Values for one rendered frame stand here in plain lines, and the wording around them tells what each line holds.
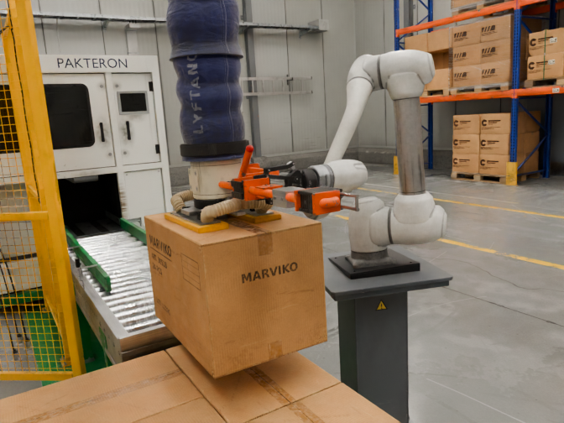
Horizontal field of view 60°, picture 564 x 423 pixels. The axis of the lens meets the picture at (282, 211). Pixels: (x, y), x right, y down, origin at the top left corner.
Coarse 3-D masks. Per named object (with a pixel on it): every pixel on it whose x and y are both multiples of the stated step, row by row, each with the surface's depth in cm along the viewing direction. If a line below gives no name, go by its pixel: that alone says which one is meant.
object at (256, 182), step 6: (234, 180) 142; (240, 180) 146; (246, 180) 138; (252, 180) 139; (258, 180) 140; (264, 180) 141; (234, 186) 142; (240, 186) 139; (246, 186) 138; (234, 192) 143; (240, 192) 141; (246, 192) 139; (240, 198) 140; (246, 198) 139; (252, 198) 140; (258, 198) 141
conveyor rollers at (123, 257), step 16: (80, 240) 382; (96, 240) 380; (112, 240) 371; (128, 240) 368; (96, 256) 330; (112, 256) 327; (128, 256) 324; (144, 256) 321; (112, 272) 292; (128, 272) 289; (144, 272) 292; (96, 288) 263; (112, 288) 266; (128, 288) 262; (144, 288) 258; (112, 304) 240; (128, 304) 237; (144, 304) 239; (128, 320) 218; (144, 320) 221
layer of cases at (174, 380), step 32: (160, 352) 186; (64, 384) 167; (96, 384) 166; (128, 384) 164; (160, 384) 163; (192, 384) 162; (224, 384) 161; (256, 384) 160; (288, 384) 159; (320, 384) 157; (0, 416) 150; (32, 416) 149; (64, 416) 148; (96, 416) 147; (128, 416) 146; (160, 416) 146; (192, 416) 145; (224, 416) 144; (256, 416) 143; (288, 416) 142; (320, 416) 141; (352, 416) 140; (384, 416) 139
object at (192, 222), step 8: (168, 216) 171; (176, 216) 167; (184, 216) 164; (192, 216) 163; (200, 216) 155; (184, 224) 157; (192, 224) 152; (200, 224) 148; (208, 224) 150; (216, 224) 149; (224, 224) 150; (200, 232) 146
